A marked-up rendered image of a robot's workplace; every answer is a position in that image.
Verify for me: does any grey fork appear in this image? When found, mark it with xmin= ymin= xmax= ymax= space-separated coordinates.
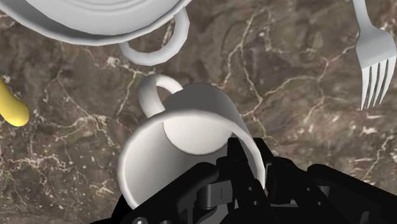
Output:
xmin=352 ymin=0 xmax=397 ymax=111

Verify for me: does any white mug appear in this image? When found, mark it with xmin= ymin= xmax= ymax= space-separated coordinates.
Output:
xmin=117 ymin=73 xmax=267 ymax=210
xmin=0 ymin=0 xmax=193 ymax=67

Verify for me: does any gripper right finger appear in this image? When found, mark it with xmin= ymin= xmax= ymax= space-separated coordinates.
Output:
xmin=253 ymin=137 xmax=397 ymax=224

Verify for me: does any yellow banana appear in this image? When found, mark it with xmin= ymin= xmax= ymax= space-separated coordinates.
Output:
xmin=0 ymin=76 xmax=31 ymax=128

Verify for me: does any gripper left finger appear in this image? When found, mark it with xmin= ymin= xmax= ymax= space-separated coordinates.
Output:
xmin=90 ymin=137 xmax=271 ymax=224

